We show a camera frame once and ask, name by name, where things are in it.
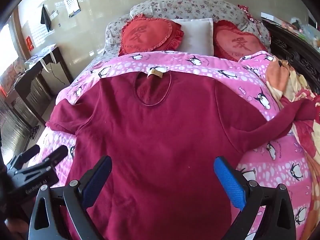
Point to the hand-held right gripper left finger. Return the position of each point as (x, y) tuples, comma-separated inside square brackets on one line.
[(96, 181)]

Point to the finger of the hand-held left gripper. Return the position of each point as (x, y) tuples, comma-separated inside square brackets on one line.
[(28, 153), (56, 153)]

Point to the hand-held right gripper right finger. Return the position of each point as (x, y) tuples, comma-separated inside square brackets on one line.
[(228, 180)]

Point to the dark red sweater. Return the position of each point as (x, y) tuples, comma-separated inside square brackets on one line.
[(155, 130)]

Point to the pink penguin print blanket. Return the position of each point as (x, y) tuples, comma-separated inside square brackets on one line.
[(262, 170)]

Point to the dark wooden desk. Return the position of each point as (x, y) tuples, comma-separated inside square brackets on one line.
[(53, 67)]

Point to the white paper bag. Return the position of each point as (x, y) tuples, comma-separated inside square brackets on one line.
[(41, 53)]

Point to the orange and red plush blanket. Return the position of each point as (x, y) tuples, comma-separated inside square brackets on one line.
[(300, 90)]

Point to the small floral pillow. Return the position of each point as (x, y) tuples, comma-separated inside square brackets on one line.
[(113, 35)]

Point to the red heart-shaped ruffled pillow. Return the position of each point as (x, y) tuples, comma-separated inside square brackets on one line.
[(147, 33), (237, 43)]

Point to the black hanging cloth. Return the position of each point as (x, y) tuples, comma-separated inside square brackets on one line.
[(45, 16)]

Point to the dark carved wooden headboard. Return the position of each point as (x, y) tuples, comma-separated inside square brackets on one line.
[(292, 52)]

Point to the plain white pillow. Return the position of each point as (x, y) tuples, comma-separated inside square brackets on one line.
[(196, 36)]

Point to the blurred colourful clutter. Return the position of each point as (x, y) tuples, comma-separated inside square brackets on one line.
[(303, 31)]

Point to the red patterned cloth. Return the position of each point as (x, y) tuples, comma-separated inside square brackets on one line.
[(246, 11)]

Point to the large floral pillow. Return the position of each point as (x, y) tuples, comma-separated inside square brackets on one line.
[(190, 7)]

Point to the red wall sign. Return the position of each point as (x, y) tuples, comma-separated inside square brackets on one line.
[(29, 43)]

